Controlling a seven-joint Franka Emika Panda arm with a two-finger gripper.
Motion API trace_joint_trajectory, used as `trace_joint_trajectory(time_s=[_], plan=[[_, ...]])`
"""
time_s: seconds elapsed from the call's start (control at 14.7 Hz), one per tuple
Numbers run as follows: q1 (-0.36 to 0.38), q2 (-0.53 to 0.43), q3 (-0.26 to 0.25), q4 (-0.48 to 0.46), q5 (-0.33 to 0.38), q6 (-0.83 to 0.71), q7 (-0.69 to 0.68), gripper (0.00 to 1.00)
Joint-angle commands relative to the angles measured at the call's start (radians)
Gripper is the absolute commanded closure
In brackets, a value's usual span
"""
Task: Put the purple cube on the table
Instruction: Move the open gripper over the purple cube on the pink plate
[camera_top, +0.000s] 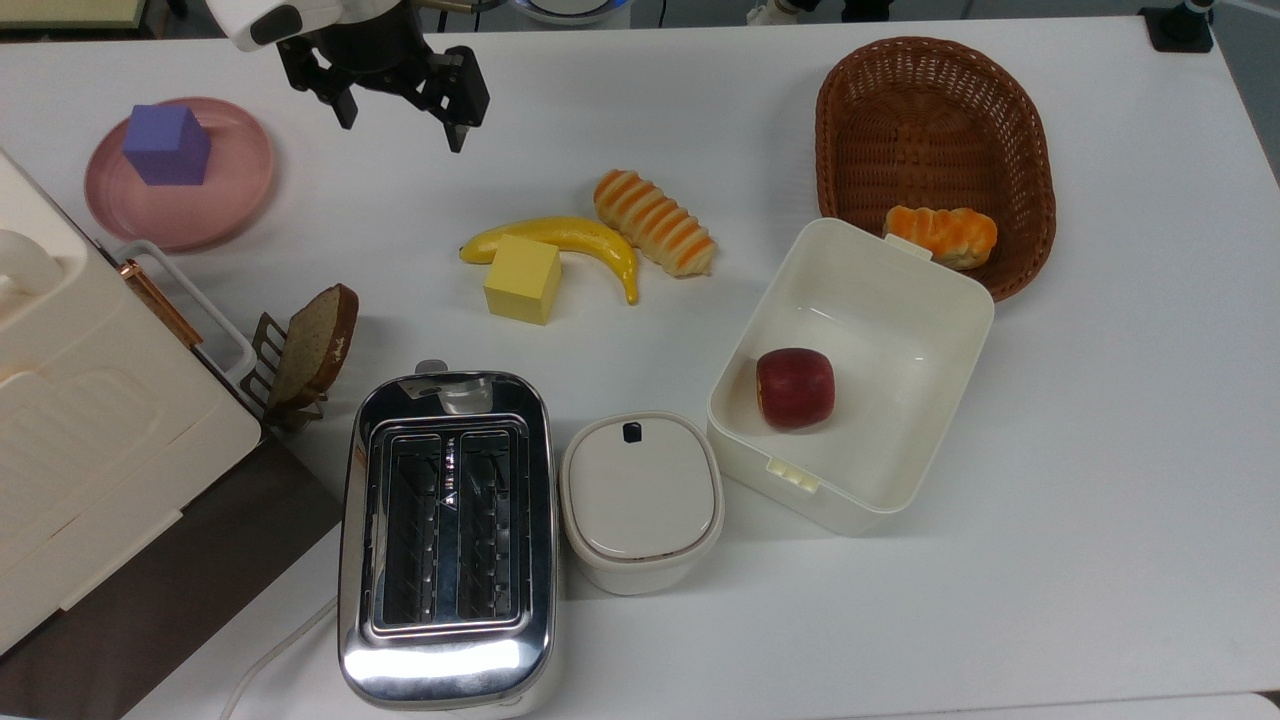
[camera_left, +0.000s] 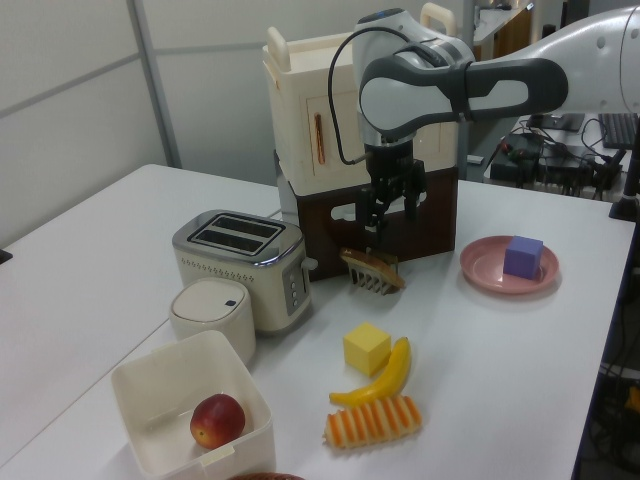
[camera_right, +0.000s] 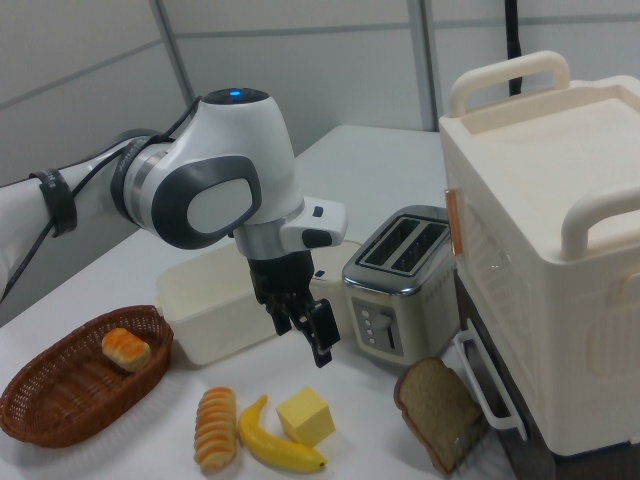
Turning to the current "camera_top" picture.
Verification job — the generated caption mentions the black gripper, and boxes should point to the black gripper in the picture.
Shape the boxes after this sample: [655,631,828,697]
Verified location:
[276,0,492,154]

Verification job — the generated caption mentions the yellow cube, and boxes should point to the yellow cube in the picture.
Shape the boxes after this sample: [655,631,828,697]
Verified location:
[483,234,563,326]

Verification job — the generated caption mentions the purple cube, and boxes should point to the purple cube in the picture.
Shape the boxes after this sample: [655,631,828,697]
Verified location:
[122,104,213,187]

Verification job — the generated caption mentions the pink plate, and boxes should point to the pink plate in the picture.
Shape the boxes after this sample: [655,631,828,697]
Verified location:
[84,97,277,253]

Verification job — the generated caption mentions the white and blue round base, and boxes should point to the white and blue round base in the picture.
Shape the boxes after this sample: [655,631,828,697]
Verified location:
[515,0,633,28]

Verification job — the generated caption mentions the yellow banana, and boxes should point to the yellow banana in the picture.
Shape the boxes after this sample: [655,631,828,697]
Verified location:
[459,216,640,306]

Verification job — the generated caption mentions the brown bread slice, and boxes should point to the brown bread slice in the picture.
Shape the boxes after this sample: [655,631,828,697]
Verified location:
[268,284,360,408]

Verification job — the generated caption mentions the striped long bread roll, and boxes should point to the striped long bread roll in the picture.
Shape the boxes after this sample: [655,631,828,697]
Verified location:
[593,169,718,278]

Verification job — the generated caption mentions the brown metal toast rack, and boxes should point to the brown metal toast rack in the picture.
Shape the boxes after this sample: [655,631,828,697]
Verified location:
[247,312,328,435]

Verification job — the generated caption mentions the chrome two-slot toaster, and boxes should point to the chrome two-slot toaster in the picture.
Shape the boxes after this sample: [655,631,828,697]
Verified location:
[337,360,563,716]

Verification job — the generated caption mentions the white countertop oven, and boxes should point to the white countertop oven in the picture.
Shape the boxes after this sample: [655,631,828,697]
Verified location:
[0,150,264,656]

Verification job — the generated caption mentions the white lidded container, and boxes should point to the white lidded container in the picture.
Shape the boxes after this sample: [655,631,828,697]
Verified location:
[559,411,726,597]

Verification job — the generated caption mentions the red apple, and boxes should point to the red apple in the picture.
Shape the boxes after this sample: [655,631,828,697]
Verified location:
[755,348,837,433]

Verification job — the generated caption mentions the white open plastic box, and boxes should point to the white open plastic box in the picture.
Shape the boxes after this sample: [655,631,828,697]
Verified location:
[706,217,996,537]

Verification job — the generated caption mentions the brown wicker basket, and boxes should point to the brown wicker basket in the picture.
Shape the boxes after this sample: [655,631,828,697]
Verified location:
[815,37,1058,303]

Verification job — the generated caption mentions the orange glazed bread roll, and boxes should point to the orange glazed bread roll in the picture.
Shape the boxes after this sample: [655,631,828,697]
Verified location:
[884,205,999,271]

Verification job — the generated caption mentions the white toaster cable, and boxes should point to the white toaster cable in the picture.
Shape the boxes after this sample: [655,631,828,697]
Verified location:
[218,596,340,720]

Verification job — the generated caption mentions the black table clamp mount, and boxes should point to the black table clamp mount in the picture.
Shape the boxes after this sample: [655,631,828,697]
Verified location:
[1140,0,1217,54]

